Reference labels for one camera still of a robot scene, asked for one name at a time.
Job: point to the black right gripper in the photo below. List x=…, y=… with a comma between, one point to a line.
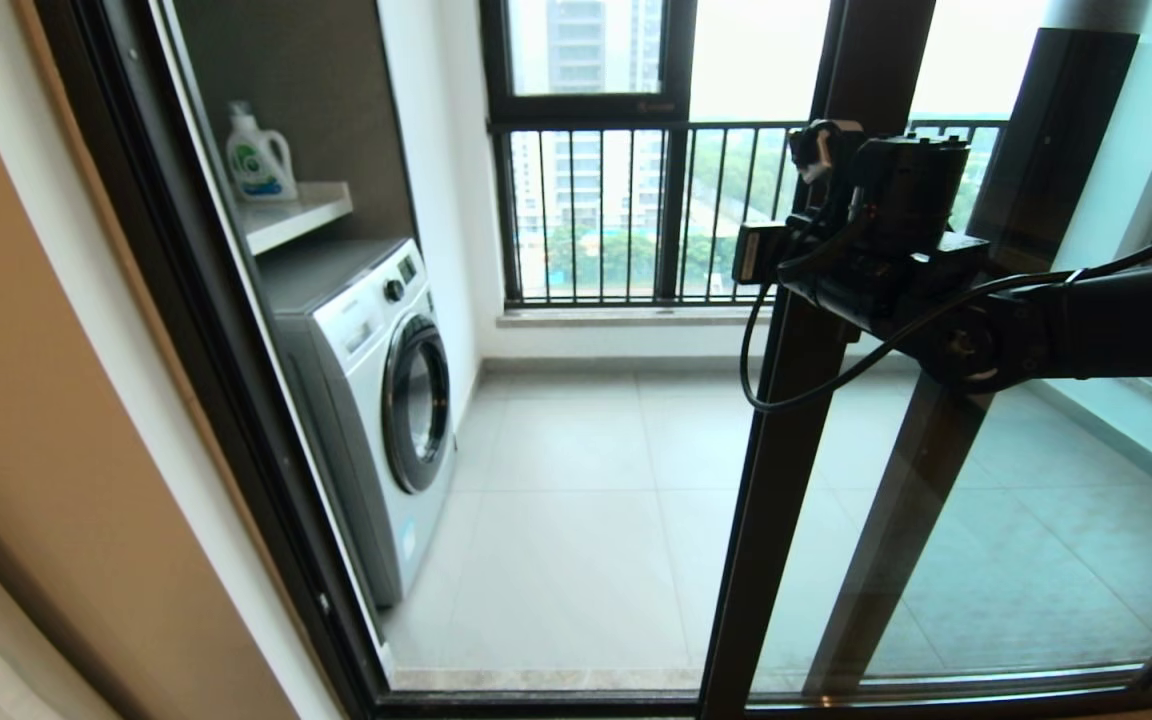
x=906, y=260

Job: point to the brown framed sliding glass door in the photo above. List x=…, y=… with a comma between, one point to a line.
x=766, y=550

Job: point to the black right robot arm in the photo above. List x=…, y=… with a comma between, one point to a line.
x=1136, y=320

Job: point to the dark framed sliding glass door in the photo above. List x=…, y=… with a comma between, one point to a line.
x=196, y=300

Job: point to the long black balcony railing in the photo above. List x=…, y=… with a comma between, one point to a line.
x=736, y=127

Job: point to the long grey stone sill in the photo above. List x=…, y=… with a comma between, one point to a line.
x=616, y=318

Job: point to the brown framed fixed glass door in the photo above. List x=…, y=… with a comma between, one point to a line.
x=911, y=520

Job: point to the white front-load washing machine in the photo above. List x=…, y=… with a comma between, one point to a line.
x=356, y=400

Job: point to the white detergent bottle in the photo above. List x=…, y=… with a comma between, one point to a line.
x=261, y=160

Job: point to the dark window frame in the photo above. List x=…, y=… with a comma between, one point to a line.
x=674, y=200

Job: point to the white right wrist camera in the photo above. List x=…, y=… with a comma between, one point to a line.
x=816, y=155

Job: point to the white wall shelf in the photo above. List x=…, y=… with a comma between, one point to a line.
x=301, y=212

